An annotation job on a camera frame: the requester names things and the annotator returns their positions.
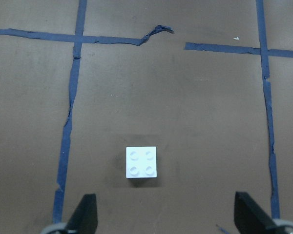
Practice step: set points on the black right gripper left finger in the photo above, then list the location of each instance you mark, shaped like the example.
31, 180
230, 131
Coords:
85, 218

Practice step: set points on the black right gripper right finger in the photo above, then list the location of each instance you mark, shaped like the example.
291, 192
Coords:
249, 217

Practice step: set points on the white block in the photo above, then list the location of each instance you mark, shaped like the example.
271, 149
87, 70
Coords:
141, 162

